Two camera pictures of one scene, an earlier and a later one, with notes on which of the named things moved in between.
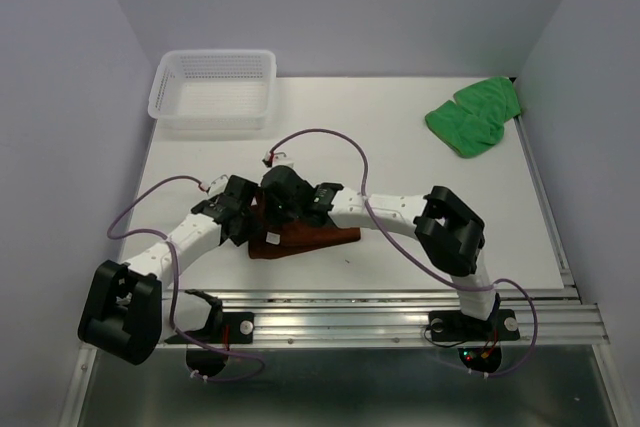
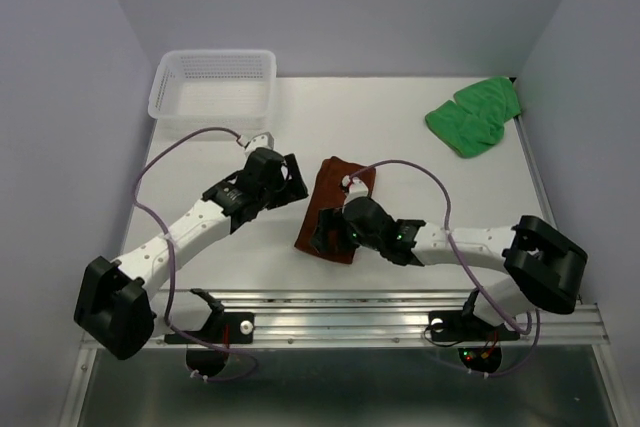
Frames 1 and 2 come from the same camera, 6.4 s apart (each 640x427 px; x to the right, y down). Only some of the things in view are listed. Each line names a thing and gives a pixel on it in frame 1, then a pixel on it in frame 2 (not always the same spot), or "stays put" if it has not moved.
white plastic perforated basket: [214, 90] stays put
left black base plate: [227, 328] stays put
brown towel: [277, 236] -> [326, 192]
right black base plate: [454, 326] stays put
